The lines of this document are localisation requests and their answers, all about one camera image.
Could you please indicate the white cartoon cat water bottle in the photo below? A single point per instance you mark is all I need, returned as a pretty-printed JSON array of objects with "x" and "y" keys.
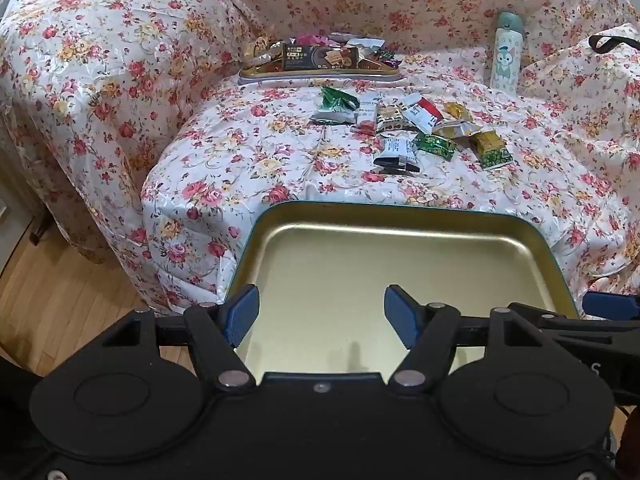
[{"x": 506, "y": 55}]

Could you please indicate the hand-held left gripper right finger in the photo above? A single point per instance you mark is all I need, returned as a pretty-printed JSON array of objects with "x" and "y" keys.
[{"x": 400, "y": 312}]

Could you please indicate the gold tin with blue rim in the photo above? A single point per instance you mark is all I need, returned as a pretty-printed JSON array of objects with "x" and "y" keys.
[{"x": 320, "y": 80}]

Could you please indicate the white black snack packet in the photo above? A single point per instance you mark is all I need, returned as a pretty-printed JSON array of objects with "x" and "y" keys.
[{"x": 397, "y": 152}]

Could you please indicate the gold tray of snacks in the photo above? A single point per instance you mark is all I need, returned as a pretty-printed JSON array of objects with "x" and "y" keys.
[{"x": 370, "y": 52}]

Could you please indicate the yellow silver snack packet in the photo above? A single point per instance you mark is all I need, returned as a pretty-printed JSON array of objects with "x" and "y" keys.
[{"x": 457, "y": 130}]

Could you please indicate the small yellow candy wrapper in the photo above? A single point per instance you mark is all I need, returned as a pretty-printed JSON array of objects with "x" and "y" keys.
[{"x": 455, "y": 110}]

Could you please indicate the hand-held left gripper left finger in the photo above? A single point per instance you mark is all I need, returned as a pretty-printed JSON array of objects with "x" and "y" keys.
[{"x": 242, "y": 312}]

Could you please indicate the red white snack packet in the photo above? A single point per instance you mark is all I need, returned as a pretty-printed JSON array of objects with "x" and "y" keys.
[{"x": 422, "y": 112}]

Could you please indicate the brown gold heart snack packet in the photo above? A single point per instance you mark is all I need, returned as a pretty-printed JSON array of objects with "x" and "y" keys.
[{"x": 390, "y": 116}]

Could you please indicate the black cracker packet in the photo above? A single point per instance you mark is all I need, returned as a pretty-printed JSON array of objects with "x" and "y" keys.
[{"x": 320, "y": 57}]

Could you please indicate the grey white sesame crisp packet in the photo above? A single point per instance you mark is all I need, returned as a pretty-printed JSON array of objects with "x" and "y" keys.
[{"x": 369, "y": 110}]

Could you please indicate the green foil candy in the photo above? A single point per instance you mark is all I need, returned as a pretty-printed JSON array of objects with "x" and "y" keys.
[{"x": 435, "y": 146}]

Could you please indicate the gold metal tray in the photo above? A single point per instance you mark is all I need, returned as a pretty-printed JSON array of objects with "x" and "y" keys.
[{"x": 350, "y": 260}]

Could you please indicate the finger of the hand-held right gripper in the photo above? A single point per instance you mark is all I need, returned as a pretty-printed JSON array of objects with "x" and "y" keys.
[
  {"x": 610, "y": 305},
  {"x": 550, "y": 322}
]

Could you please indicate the yellow green snack packet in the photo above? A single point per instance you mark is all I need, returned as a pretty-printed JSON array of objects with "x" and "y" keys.
[{"x": 492, "y": 152}]

